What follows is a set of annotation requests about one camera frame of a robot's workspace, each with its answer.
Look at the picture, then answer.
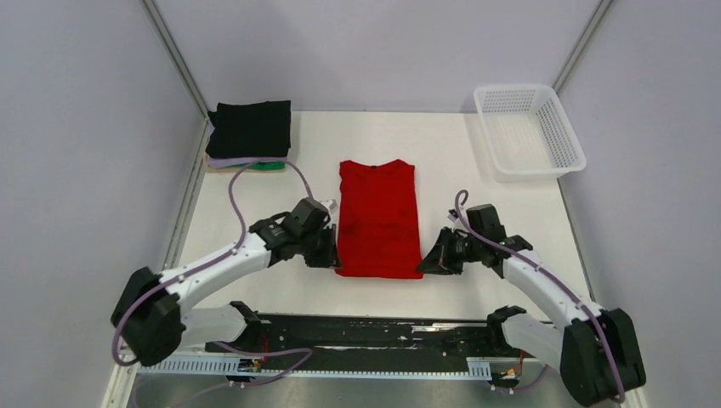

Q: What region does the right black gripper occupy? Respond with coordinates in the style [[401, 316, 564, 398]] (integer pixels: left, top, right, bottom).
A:
[[416, 227, 482, 275]]

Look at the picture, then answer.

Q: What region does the red t shirt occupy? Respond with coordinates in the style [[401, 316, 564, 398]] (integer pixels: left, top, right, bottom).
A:
[[335, 159, 423, 280]]

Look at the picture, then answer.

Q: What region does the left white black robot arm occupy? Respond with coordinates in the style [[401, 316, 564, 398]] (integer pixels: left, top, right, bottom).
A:
[[111, 197, 340, 366]]

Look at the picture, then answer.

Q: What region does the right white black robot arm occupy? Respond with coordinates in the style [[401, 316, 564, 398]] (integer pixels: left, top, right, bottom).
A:
[[417, 204, 647, 407]]

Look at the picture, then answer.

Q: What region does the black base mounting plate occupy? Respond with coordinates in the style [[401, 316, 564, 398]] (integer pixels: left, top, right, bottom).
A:
[[229, 314, 522, 371]]

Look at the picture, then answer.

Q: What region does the folded green t shirt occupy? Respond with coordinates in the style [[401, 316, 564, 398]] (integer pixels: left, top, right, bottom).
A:
[[241, 161, 286, 172]]

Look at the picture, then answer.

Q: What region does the folded black t shirt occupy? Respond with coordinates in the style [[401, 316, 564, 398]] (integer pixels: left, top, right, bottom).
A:
[[206, 100, 292, 159]]

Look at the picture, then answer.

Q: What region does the folded lavender t shirt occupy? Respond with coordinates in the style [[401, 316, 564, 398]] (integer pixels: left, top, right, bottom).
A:
[[205, 153, 287, 169]]

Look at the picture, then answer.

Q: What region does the white plastic basket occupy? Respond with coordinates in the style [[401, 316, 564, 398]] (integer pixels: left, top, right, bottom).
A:
[[473, 84, 587, 183]]

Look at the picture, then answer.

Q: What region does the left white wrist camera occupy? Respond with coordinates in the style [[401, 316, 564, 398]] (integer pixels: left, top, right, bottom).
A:
[[320, 199, 338, 214]]

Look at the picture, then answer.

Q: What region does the aluminium frame rail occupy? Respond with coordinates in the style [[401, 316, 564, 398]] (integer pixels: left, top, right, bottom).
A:
[[120, 316, 633, 365]]

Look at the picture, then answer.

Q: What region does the white slotted cable duct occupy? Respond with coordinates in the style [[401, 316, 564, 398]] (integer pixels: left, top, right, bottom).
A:
[[138, 354, 492, 381]]

